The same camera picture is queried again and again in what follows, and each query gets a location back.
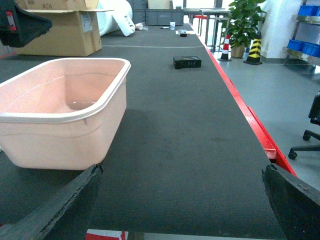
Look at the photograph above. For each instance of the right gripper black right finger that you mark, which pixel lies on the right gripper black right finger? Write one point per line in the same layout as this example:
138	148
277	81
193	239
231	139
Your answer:
295	203

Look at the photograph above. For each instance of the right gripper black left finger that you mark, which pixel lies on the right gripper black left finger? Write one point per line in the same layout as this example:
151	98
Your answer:
65	216

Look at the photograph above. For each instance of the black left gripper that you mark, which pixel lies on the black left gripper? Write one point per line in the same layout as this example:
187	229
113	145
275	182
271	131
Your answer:
19	27

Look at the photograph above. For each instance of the pink plastic storage box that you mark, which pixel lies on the pink plastic storage box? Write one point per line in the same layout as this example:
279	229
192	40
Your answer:
63	114

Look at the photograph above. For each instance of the cardboard box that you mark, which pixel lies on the cardboard box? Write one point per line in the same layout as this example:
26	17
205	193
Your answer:
74	32

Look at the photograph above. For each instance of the small black box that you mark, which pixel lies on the small black box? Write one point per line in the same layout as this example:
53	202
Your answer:
181	62

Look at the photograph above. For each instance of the grey plastic crate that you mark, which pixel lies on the grey plastic crate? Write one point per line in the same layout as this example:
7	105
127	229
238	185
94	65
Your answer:
158	17

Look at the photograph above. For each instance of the yellow-black traffic cone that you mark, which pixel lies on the yellow-black traffic cone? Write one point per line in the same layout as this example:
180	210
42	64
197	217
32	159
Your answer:
254	55

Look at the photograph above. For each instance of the white paper cup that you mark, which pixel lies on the white paper cup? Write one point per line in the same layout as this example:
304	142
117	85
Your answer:
172	25

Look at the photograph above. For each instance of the steel shelf with blue bins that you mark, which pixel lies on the steel shelf with blue bins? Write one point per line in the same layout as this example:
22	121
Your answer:
304	44

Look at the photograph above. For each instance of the far red-white traffic cone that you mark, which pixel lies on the far red-white traffic cone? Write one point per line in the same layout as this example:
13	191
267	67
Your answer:
225	50

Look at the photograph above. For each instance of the green potted plant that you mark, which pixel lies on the green potted plant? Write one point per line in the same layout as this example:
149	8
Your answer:
244	17

